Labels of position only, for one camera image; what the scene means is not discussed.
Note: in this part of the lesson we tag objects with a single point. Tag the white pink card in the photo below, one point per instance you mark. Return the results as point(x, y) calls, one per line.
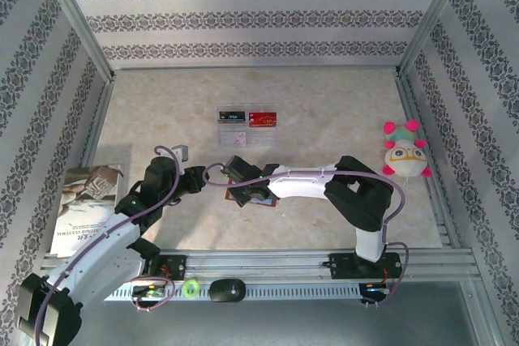
point(233, 139)

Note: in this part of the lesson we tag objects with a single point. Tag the brown leather card holder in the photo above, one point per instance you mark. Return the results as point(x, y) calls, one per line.
point(263, 202)

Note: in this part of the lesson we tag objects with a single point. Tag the red VIP card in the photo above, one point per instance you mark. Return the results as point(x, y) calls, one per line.
point(262, 120)

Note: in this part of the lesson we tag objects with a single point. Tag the black VIP card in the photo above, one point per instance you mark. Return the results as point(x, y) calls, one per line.
point(232, 117)

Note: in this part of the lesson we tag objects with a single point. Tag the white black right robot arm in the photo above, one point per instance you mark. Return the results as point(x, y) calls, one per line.
point(300, 186)

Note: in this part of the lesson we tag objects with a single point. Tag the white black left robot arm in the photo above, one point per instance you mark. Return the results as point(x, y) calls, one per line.
point(101, 249)

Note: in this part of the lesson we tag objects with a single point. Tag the clear acrylic card stand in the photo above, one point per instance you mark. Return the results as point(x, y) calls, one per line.
point(263, 139)

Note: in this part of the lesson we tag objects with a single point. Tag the beige paperback book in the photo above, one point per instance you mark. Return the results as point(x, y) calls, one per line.
point(81, 200)

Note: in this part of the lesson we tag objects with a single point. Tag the black computer mouse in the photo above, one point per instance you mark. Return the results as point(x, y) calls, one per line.
point(227, 290)

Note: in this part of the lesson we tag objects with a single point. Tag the small circuit board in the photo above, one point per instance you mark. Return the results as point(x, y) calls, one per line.
point(375, 289)
point(150, 291)

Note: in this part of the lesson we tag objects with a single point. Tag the white pink plush toy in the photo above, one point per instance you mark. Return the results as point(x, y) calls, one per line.
point(407, 155)

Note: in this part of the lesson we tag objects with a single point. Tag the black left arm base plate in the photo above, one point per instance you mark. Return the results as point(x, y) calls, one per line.
point(178, 267)

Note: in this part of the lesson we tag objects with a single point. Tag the aluminium side rail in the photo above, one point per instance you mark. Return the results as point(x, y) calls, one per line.
point(408, 99)
point(97, 119)

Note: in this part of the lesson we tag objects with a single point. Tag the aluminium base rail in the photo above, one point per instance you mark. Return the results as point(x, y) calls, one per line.
point(263, 265)

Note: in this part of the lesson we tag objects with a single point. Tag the aluminium rear rail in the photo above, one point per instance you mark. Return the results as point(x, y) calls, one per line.
point(255, 68)

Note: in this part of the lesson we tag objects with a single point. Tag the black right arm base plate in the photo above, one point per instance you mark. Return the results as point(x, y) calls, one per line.
point(340, 265)

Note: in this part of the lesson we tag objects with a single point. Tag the aluminium frame post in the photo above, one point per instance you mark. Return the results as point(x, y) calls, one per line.
point(78, 18)
point(433, 18)

